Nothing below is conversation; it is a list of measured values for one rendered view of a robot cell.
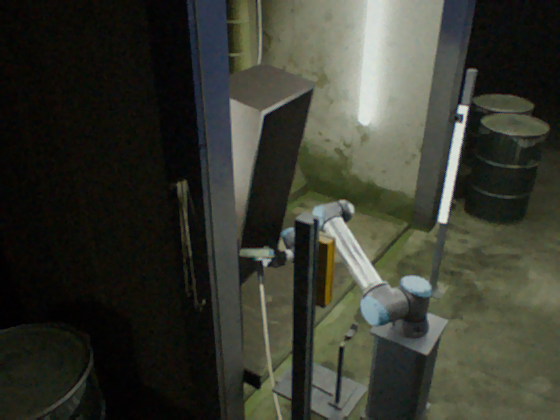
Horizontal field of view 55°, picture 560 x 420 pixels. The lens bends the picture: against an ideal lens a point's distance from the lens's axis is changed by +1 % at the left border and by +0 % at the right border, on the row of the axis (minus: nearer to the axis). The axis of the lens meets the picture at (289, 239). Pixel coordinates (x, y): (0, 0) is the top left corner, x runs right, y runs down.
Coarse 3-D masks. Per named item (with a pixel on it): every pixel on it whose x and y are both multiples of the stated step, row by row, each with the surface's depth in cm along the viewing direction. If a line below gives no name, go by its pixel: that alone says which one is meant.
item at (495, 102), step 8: (488, 96) 546; (496, 96) 546; (504, 96) 545; (480, 104) 524; (488, 104) 525; (496, 104) 525; (504, 104) 524; (512, 104) 524; (520, 104) 526; (528, 104) 524
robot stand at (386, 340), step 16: (432, 320) 275; (384, 336) 264; (400, 336) 264; (432, 336) 264; (384, 352) 269; (400, 352) 263; (416, 352) 256; (432, 352) 269; (384, 368) 274; (400, 368) 268; (416, 368) 262; (432, 368) 283; (368, 384) 290; (384, 384) 279; (400, 384) 272; (416, 384) 268; (368, 400) 294; (384, 400) 284; (400, 400) 277; (416, 400) 275; (368, 416) 297; (384, 416) 290; (400, 416) 283; (416, 416) 284
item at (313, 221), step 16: (304, 224) 158; (304, 240) 161; (304, 256) 164; (304, 272) 167; (304, 288) 170; (304, 304) 173; (304, 320) 176; (304, 336) 180; (304, 352) 183; (304, 368) 187; (304, 384) 191; (304, 400) 195; (304, 416) 200
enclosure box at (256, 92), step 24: (240, 72) 285; (264, 72) 292; (288, 72) 300; (240, 96) 259; (264, 96) 265; (288, 96) 271; (312, 96) 299; (240, 120) 258; (264, 120) 322; (288, 120) 315; (240, 144) 264; (264, 144) 330; (288, 144) 322; (240, 168) 271; (264, 168) 339; (288, 168) 330; (240, 192) 279; (264, 192) 348; (288, 192) 339; (240, 216) 286; (264, 216) 357; (240, 240) 296; (264, 240) 367; (240, 264) 345
